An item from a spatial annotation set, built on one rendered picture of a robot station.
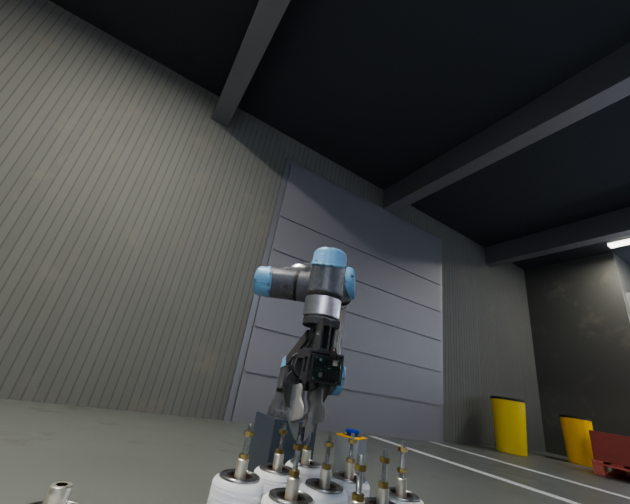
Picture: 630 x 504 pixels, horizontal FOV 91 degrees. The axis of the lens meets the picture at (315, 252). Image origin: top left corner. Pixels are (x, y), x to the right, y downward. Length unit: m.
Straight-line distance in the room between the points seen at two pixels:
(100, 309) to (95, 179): 1.21
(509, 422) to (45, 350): 5.45
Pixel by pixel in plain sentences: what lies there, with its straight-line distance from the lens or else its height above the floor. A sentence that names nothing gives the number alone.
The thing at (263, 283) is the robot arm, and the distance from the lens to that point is 0.75.
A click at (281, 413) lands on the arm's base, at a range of 1.30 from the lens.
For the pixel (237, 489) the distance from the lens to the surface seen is 0.69.
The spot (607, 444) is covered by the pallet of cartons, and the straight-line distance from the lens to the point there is 5.50.
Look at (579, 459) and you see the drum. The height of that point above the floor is 0.06.
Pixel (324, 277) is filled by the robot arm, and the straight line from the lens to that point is 0.62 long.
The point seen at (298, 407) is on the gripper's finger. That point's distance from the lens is 0.60.
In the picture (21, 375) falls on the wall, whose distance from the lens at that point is 3.28.
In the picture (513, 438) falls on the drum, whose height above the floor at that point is 0.19.
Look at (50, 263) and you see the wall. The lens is 3.35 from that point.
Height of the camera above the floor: 0.43
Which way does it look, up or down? 23 degrees up
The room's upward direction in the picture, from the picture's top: 10 degrees clockwise
